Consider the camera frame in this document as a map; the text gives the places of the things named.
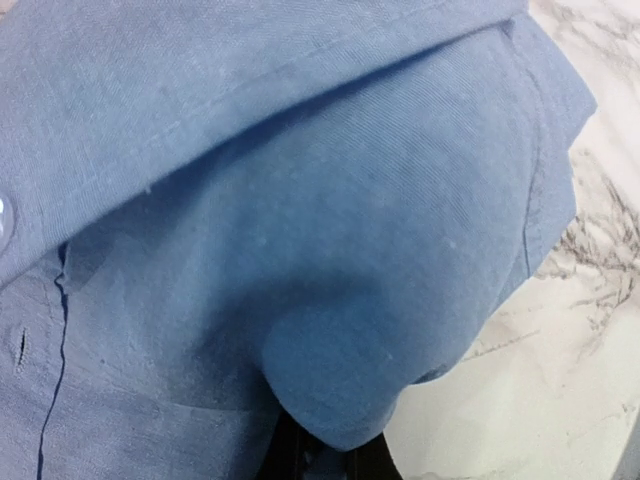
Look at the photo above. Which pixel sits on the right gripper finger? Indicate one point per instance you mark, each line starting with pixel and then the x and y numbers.
pixel 294 453

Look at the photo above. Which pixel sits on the light blue long sleeve shirt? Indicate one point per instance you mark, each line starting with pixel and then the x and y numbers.
pixel 209 208

